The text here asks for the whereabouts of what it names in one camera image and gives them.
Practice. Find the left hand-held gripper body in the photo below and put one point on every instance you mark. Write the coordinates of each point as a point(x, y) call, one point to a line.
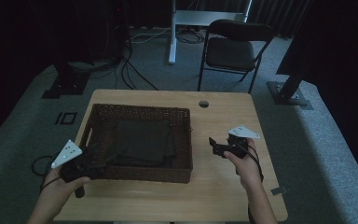
point(74, 169)

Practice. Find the brown wicker basket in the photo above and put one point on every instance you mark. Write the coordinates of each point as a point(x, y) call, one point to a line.
point(105, 124)

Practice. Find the dark cloth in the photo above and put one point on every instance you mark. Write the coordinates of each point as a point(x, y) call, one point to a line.
point(143, 140)

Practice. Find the dark curtain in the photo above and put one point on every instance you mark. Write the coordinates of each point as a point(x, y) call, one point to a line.
point(279, 15)

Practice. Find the person's left hand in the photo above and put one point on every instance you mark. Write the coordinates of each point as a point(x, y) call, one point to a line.
point(56, 193)

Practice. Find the black slanted stand with base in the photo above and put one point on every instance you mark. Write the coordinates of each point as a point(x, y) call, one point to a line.
point(289, 93)

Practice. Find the black folding chair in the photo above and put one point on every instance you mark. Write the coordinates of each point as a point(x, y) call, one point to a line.
point(230, 53)

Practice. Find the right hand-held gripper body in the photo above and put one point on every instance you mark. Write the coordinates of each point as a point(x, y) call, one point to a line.
point(237, 146)

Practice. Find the black stand with flat base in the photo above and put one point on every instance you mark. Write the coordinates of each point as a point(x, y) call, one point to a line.
point(66, 82)

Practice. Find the person's right hand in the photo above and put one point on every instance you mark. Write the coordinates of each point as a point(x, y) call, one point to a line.
point(247, 171)

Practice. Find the white metal desk frame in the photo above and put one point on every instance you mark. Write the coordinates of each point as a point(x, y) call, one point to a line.
point(199, 17)

